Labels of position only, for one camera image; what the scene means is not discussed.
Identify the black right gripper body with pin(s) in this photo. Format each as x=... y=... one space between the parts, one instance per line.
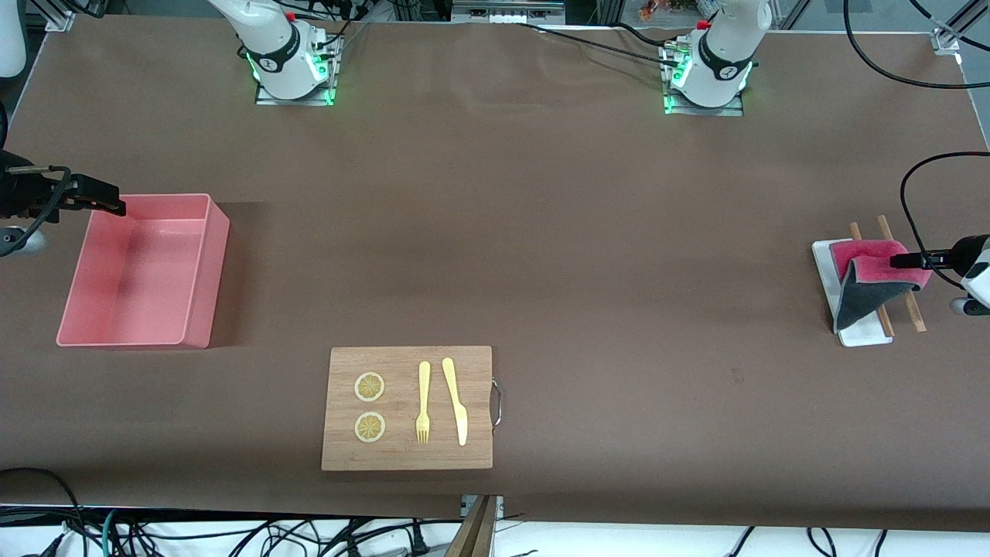
x=22 y=195

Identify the pink and grey cloth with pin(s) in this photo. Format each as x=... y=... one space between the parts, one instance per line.
x=870 y=267

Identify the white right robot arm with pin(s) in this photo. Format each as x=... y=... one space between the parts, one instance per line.
x=271 y=46

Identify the brown wooden stick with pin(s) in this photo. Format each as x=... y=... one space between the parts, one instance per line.
x=854 y=229
x=916 y=317

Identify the pink plastic bin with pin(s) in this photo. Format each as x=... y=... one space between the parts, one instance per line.
x=139 y=286

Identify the white rectangular tray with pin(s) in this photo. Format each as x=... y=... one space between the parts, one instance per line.
x=825 y=275

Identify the lemon slice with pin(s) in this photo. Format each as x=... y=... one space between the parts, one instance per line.
x=370 y=427
x=370 y=387

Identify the orange background object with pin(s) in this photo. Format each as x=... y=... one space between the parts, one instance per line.
x=653 y=8

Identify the yellow plastic fork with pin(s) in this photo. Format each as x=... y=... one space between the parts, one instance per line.
x=424 y=387

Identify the yellow plastic knife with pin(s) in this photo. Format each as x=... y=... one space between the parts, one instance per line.
x=456 y=402

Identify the grey power strip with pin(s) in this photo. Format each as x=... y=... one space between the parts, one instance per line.
x=506 y=11

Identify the wooden plank piece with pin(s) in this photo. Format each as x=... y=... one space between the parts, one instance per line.
x=473 y=534

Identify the aluminium frame bracket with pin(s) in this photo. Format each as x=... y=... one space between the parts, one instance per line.
x=60 y=19
x=945 y=39

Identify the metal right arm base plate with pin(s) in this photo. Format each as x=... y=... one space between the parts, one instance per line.
x=329 y=85

